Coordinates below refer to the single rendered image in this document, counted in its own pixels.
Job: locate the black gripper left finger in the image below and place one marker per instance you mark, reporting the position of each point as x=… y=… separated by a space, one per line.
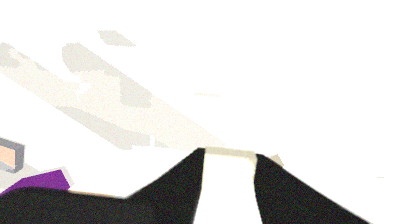
x=171 y=198

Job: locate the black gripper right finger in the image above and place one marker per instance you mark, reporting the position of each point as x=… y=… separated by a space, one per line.
x=284 y=198

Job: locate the magenta block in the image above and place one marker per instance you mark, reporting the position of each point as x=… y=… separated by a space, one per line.
x=53 y=179

